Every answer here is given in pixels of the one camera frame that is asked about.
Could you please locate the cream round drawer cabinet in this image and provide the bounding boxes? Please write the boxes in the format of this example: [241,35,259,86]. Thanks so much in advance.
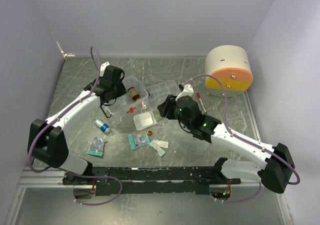
[204,45,253,98]

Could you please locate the teal dotted bandage packet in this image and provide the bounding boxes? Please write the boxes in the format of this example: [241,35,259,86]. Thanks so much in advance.
[149,140,166,157]

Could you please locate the aluminium frame rail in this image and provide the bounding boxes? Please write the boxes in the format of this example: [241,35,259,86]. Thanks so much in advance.
[19,165,261,187]

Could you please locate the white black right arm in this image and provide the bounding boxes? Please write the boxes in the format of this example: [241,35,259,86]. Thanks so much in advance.
[157,84,295,194]

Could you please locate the white bandage wrapper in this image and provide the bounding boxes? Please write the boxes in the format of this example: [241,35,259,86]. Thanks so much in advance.
[154,140,169,149]

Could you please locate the small green medicine box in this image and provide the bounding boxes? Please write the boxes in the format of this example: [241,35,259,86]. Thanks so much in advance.
[154,112,163,121]

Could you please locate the clear plastic medicine box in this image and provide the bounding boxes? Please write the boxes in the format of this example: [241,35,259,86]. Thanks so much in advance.
[100,75,149,124]

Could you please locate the red capped marker pen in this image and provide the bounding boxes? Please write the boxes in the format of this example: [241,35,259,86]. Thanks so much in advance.
[196,92,207,114]

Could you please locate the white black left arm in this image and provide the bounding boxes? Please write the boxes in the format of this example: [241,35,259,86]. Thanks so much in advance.
[27,63,127,178]

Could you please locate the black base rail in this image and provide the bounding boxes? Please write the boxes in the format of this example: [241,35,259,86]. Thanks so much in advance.
[62,166,242,197]

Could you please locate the teal silver foil packet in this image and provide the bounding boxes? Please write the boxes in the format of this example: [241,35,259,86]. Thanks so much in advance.
[87,136,105,157]

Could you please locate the teal blister pack bag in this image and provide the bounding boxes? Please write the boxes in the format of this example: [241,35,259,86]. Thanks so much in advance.
[128,131,150,150]

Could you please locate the small copper round tin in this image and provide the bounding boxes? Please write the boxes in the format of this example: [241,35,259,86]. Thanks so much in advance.
[147,130,153,136]

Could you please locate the blue white medicine bottle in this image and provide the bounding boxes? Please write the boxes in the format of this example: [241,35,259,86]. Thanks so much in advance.
[94,119,111,134]

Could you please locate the brown orange medicine bottle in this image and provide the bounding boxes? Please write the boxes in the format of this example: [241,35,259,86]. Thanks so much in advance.
[127,86,141,102]

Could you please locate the white gauze pad packet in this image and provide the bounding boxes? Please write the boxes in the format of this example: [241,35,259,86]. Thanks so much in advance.
[133,111,157,131]

